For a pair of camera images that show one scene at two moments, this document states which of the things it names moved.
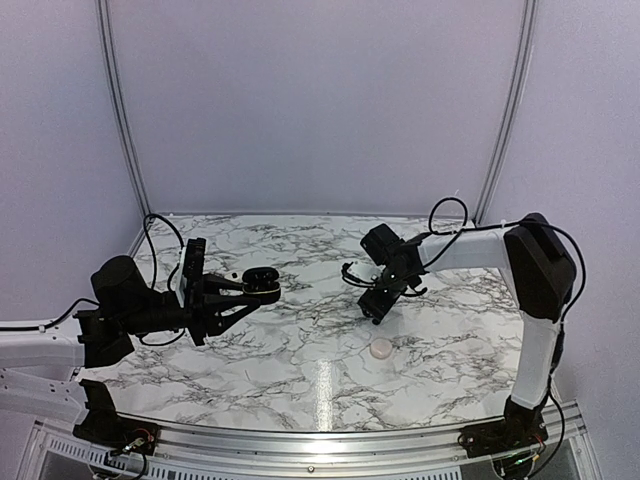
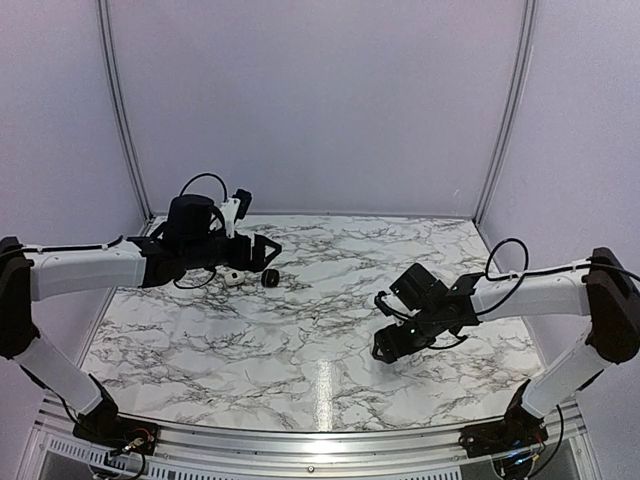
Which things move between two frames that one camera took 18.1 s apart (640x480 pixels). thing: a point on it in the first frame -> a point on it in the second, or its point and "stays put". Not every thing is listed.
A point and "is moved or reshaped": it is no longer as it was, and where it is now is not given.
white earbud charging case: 235,276 stays put
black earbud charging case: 262,283 is moved or reshaped
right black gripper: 376,307 -> 390,344
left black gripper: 202,311 -> 242,262
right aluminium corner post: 513,106 stays put
